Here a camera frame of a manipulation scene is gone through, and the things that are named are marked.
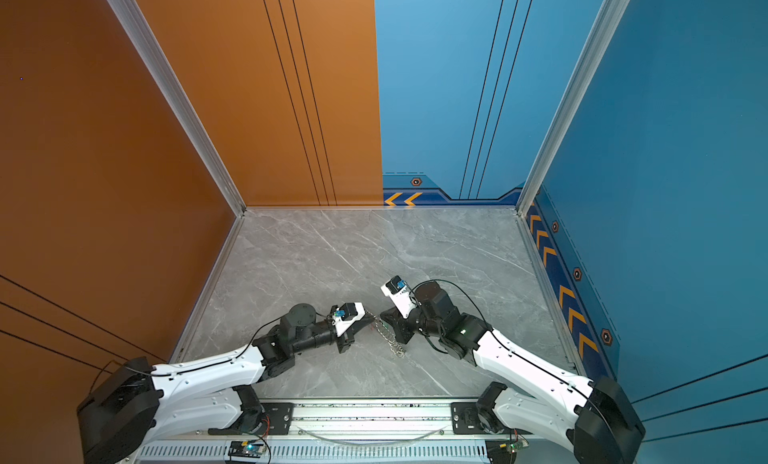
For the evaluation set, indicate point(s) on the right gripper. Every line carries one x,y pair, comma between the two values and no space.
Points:
397,322

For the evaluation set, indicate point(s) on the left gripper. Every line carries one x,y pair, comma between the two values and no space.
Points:
347,339

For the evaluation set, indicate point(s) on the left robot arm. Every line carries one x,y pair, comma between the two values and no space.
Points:
140,402

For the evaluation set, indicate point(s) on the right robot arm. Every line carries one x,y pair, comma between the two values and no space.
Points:
591,418

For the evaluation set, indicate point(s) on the green circuit board left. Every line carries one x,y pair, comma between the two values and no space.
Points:
248,451

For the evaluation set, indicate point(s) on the green circuit board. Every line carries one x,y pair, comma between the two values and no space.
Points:
248,451
504,452

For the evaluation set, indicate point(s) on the green circuit board right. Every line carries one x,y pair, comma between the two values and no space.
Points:
504,452

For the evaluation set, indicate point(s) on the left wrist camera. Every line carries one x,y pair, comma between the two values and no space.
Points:
345,316

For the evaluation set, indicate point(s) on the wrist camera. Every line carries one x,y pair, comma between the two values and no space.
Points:
398,291
345,316

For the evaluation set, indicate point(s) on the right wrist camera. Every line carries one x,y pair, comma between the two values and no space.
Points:
398,291

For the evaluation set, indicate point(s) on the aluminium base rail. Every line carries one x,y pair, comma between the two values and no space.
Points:
381,430

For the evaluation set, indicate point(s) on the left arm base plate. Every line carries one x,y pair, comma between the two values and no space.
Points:
269,419

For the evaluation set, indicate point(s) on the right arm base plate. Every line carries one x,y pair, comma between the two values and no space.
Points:
466,420

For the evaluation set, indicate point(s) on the aluminium corner post right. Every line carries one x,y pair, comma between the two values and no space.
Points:
598,40

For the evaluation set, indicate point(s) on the aluminium corner post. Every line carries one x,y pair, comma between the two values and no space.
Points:
141,36
598,40

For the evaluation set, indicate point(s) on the aluminium corner post left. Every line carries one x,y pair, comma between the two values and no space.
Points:
141,36

